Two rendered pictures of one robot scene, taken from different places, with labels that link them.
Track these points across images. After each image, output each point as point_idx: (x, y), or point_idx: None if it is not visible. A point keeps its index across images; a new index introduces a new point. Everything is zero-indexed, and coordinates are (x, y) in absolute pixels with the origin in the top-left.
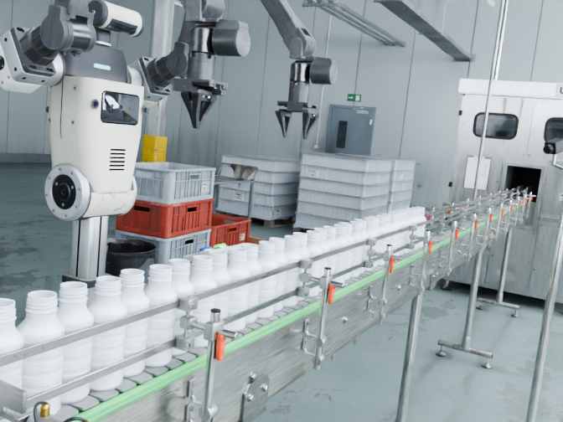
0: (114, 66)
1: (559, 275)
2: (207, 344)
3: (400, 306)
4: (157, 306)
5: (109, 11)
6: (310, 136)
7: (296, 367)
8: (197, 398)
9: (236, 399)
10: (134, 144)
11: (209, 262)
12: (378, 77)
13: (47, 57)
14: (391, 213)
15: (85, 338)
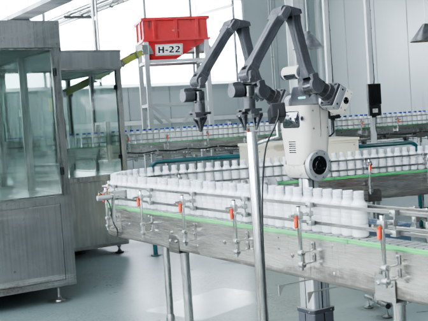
0: (307, 95)
1: (255, 271)
2: (161, 209)
3: (301, 276)
4: (145, 188)
5: (281, 72)
6: None
7: (193, 246)
8: (154, 225)
9: (167, 237)
10: (299, 138)
11: (161, 179)
12: None
13: (268, 102)
14: (294, 187)
15: (136, 190)
